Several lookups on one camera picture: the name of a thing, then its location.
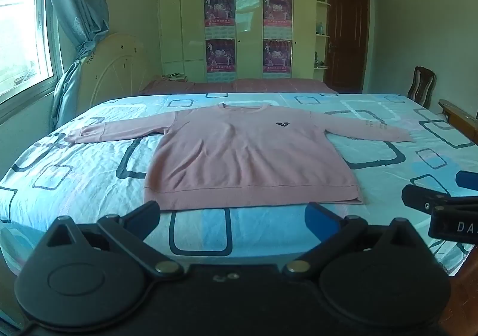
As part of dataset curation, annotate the corner shelf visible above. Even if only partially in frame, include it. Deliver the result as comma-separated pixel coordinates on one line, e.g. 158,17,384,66
315,0,332,71

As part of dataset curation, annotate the brown wooden door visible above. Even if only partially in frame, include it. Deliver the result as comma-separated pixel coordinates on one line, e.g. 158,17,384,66
323,0,370,94

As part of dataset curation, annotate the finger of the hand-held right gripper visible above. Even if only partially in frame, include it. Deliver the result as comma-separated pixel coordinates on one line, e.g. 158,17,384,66
401,184,478,215
456,170,478,195

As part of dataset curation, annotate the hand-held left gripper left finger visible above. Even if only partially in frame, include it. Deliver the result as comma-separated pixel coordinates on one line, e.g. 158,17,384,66
45,201,184,281

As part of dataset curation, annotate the window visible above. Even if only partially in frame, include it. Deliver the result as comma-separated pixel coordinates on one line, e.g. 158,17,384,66
0,0,63,123

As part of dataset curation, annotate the brown wooden furniture piece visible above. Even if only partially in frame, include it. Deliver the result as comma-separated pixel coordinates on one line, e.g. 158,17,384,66
438,99,478,142

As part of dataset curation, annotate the pink sweater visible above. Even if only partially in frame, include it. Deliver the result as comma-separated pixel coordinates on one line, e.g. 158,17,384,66
64,102,416,211

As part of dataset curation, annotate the cream bed headboard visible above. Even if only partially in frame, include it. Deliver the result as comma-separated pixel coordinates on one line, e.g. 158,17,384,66
76,33,157,114

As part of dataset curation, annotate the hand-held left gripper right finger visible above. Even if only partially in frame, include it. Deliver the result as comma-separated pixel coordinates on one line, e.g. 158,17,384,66
283,201,430,281

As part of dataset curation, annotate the blue curtain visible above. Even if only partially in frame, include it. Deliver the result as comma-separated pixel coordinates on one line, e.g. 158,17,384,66
39,0,110,131

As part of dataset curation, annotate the bed with patterned blue sheet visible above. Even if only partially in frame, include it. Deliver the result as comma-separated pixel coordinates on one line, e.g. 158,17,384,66
0,91,478,277

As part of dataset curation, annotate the maroon bedspread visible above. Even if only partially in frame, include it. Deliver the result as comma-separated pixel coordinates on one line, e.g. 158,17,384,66
138,77,338,94

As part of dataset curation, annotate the wooden chair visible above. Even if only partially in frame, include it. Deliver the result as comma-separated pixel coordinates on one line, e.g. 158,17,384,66
407,66,436,109

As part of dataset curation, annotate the wall poster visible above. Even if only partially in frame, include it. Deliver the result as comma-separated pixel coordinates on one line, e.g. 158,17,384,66
204,0,235,27
262,0,293,27
263,39,292,74
206,39,236,74

